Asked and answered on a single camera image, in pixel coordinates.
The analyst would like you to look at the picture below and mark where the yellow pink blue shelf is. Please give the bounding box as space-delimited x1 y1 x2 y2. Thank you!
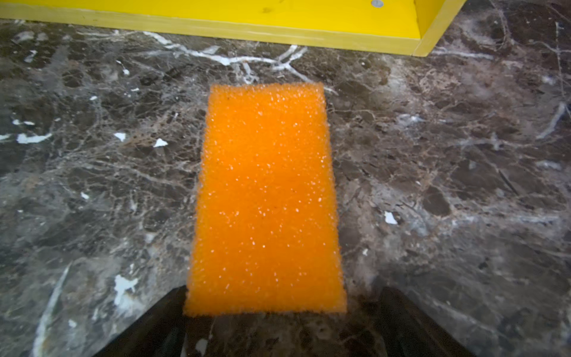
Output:
1 0 464 57

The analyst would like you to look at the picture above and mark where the orange yellow sponge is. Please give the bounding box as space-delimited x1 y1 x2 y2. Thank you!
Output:
184 83 347 316

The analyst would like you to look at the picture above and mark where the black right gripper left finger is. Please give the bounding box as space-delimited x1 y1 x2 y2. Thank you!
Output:
95 286 188 357

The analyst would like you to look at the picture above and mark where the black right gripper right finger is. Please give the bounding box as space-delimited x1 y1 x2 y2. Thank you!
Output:
376 286 473 357

